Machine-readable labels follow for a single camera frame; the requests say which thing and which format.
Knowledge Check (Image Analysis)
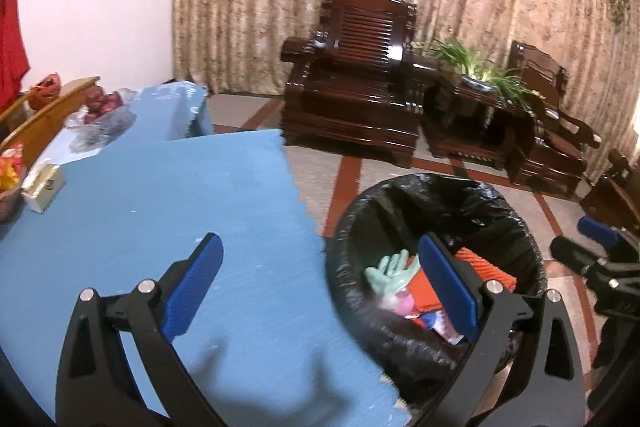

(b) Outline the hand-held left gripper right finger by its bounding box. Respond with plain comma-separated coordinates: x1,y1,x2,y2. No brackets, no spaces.
417,233,587,427

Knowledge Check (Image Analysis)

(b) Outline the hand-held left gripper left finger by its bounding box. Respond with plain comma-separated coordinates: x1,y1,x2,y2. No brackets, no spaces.
56,233,228,427

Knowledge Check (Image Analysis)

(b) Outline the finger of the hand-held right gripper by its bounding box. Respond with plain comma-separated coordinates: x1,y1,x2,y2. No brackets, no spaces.
550,237,613,280
577,216,640,258

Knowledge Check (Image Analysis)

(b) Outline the orange cloth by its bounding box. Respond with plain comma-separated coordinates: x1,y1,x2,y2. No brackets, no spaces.
407,247,516,315

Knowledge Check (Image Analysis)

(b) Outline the green rubber glove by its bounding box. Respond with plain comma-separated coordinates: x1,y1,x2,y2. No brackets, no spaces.
364,251,421,295

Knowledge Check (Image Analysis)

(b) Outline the waste bin with black bag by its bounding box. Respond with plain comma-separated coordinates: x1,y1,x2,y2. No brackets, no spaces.
325,173,548,410

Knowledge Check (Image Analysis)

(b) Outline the white red wrapper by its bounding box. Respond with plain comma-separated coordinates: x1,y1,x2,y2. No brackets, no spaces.
420,309,466,345

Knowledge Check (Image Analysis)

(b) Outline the dark wooden armchair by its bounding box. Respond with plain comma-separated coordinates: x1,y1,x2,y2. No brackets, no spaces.
280,0,441,170
580,149,640,235
505,41,603,200

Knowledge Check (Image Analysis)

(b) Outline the pink crumpled wrapper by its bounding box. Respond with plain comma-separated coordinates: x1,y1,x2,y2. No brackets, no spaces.
385,292,416,316

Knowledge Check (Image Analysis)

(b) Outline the blue tablecloth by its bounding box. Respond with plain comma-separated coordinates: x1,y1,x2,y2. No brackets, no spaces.
0,82,416,427

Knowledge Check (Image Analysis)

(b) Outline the dark wooden side table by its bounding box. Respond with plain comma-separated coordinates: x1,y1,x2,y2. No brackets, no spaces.
422,74,538,170

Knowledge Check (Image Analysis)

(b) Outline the beige tissue box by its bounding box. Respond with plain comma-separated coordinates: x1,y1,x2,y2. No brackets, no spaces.
21,163,67,214

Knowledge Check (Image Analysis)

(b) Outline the green potted plant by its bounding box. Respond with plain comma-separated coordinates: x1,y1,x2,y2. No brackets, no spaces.
430,38,538,112

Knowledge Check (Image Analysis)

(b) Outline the glass bowl of red fruit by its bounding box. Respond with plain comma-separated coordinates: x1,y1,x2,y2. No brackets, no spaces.
64,86,138,152

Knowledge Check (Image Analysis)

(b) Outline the orange yellow snack bag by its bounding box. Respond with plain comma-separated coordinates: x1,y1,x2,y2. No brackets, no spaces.
0,142,26,223

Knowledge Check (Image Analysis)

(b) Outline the light wooden chair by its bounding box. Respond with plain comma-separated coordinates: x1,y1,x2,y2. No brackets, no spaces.
0,99,83,170
0,76,101,128

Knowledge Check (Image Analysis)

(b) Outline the red woven basket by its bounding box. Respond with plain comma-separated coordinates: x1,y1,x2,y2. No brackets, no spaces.
27,74,63,110

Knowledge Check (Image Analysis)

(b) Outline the beige patterned curtain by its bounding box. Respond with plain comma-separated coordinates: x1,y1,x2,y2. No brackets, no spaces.
172,0,640,188

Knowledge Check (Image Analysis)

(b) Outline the red hanging cloth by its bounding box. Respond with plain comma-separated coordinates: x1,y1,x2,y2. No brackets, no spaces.
0,0,30,105

